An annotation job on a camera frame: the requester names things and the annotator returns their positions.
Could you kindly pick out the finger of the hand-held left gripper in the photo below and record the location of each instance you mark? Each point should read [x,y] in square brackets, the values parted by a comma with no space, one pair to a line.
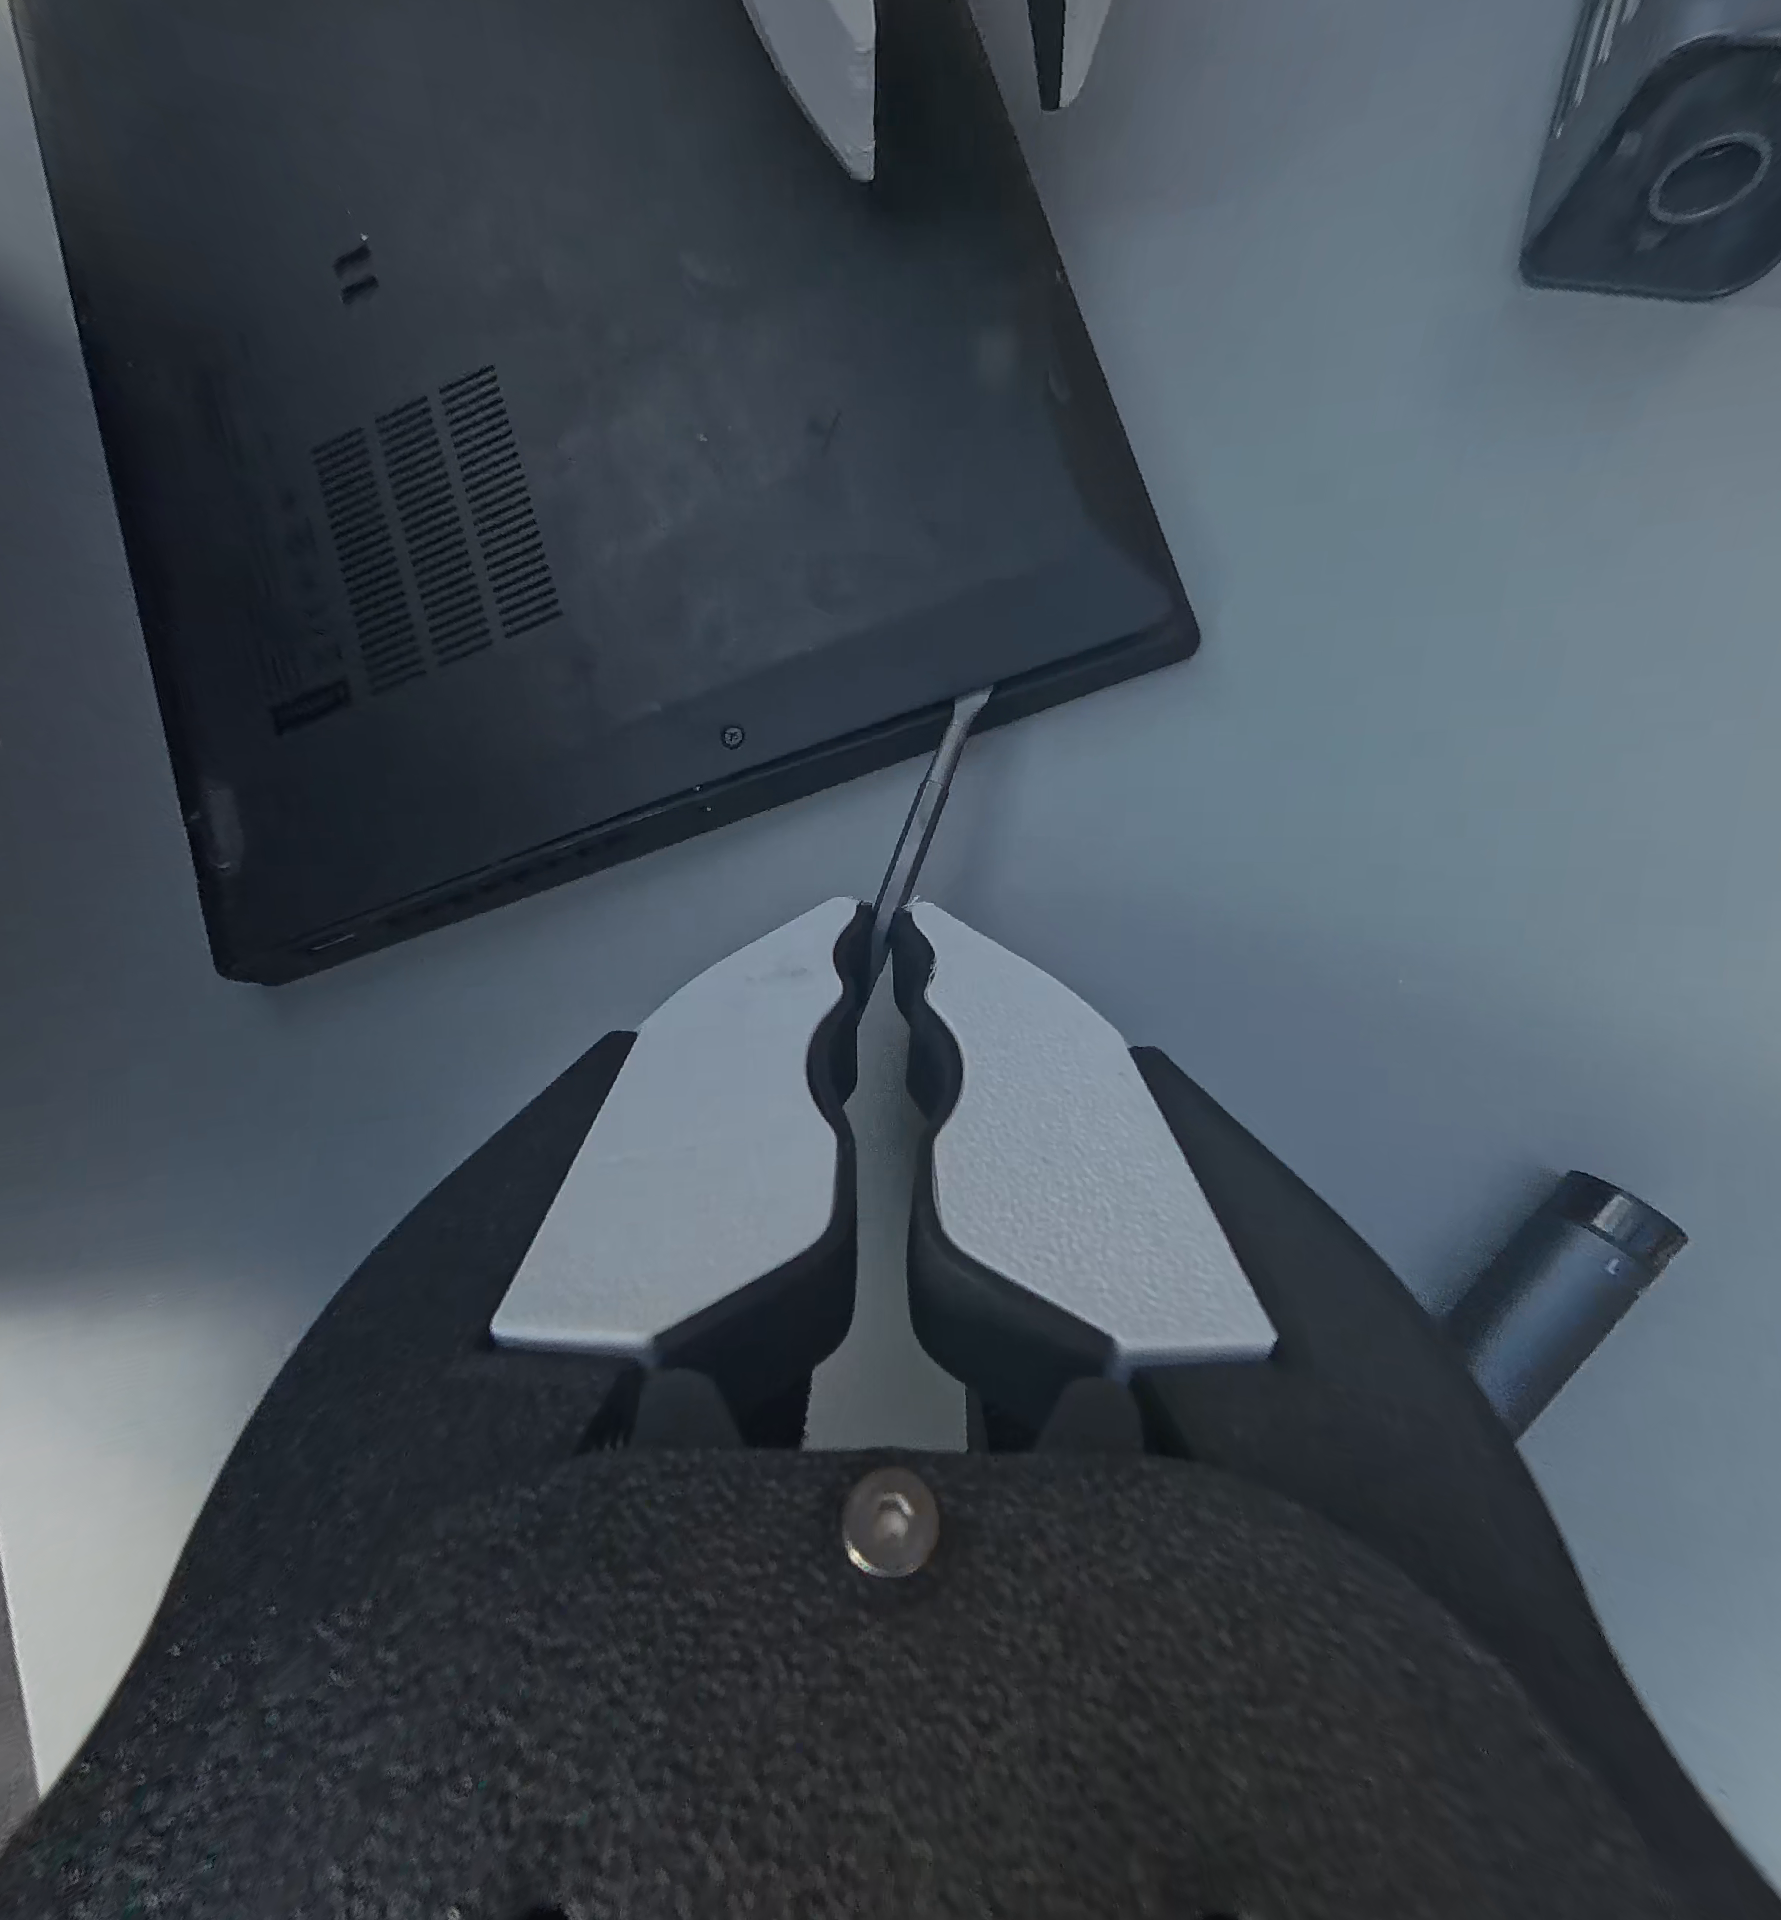
[1064,44]
[830,75]

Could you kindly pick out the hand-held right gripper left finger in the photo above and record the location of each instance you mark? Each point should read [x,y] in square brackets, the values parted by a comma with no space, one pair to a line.
[695,1185]

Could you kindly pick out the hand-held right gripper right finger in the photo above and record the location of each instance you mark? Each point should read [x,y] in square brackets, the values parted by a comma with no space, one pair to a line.
[1071,1200]

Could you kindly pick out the thin black pry tool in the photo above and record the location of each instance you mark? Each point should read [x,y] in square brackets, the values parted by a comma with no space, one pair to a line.
[927,803]

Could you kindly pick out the black electric screwdriver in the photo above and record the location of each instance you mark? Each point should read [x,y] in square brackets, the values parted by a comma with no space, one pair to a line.
[1566,1304]

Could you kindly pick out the dark grey screwdriver bit tray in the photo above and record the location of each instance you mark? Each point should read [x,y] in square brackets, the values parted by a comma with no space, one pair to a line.
[1699,164]

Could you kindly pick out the grey desk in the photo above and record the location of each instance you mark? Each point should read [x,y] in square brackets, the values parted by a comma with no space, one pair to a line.
[1430,751]

